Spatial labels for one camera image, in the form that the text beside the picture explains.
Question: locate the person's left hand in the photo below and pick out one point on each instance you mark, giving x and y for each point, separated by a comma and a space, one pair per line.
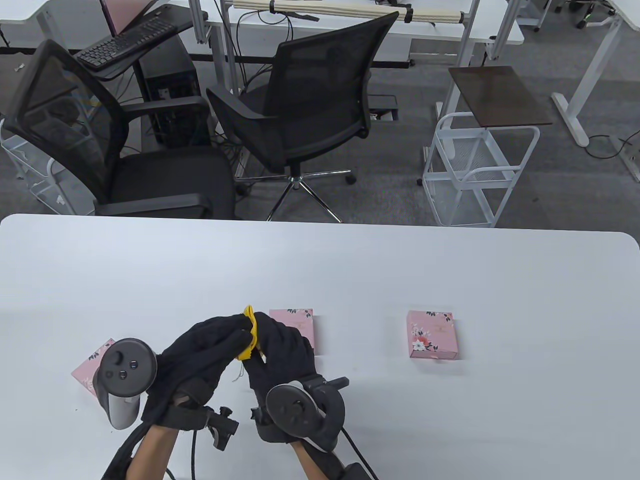
195, 360

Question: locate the person's right hand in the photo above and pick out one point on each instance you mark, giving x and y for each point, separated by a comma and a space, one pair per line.
285, 355

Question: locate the pink floral jewelry box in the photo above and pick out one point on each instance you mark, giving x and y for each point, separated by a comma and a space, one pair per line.
300, 320
432, 332
85, 372

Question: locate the yellow cleaning cloth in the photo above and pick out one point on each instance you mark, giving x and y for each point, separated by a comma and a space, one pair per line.
246, 354

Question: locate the grey hand controller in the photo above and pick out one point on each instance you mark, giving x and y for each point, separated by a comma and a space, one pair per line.
290, 405
122, 365

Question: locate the person's right forearm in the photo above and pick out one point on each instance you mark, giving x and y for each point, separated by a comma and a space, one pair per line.
307, 462

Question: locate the person's left forearm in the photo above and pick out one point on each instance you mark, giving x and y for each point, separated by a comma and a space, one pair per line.
150, 452

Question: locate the black right forearm module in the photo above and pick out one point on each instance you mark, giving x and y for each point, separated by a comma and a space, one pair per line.
355, 472

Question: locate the black left forearm module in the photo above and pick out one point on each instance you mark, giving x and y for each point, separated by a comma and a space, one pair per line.
115, 462

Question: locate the black mesh office chair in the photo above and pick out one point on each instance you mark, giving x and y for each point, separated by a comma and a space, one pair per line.
165, 180

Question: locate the floor power box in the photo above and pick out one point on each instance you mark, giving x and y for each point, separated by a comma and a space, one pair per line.
382, 103

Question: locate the black chair with chrome base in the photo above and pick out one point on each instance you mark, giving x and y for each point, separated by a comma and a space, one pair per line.
310, 85

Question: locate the black computer tower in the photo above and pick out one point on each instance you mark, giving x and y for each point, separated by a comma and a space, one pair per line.
170, 85

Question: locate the black keyboard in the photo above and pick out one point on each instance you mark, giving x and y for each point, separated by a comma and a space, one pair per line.
125, 42

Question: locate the brown board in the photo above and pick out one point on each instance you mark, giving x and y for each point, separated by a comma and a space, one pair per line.
500, 95

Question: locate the white desk with angled leg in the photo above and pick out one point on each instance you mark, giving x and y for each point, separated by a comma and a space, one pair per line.
596, 60

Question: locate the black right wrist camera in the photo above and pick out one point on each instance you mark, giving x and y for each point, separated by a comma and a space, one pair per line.
265, 425

